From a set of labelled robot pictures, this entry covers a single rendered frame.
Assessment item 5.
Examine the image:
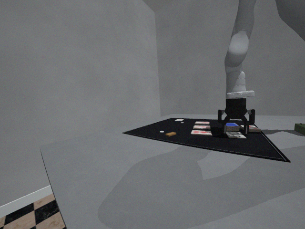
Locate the black square mat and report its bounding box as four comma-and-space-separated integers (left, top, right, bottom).
126, 118, 281, 158
135, 131, 290, 162

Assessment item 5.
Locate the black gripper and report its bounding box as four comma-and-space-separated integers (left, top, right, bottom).
218, 98, 255, 134

